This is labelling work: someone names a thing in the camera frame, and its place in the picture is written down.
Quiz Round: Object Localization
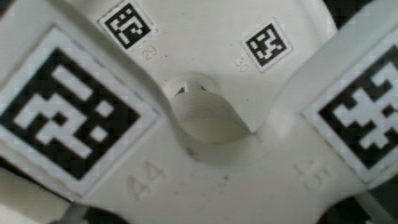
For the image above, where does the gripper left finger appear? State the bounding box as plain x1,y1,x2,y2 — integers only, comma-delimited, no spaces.
56,203,128,224

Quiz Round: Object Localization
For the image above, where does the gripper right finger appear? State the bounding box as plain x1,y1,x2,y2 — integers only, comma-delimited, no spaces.
317,191,398,224

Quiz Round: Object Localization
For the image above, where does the white cross-shaped table base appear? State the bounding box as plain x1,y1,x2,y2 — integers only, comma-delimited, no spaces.
0,0,398,224

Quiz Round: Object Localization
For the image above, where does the white cylindrical table leg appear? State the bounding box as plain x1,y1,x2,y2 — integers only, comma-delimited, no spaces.
164,73,251,144

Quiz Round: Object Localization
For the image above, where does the white round table top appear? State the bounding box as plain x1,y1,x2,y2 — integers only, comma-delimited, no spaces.
66,0,336,129

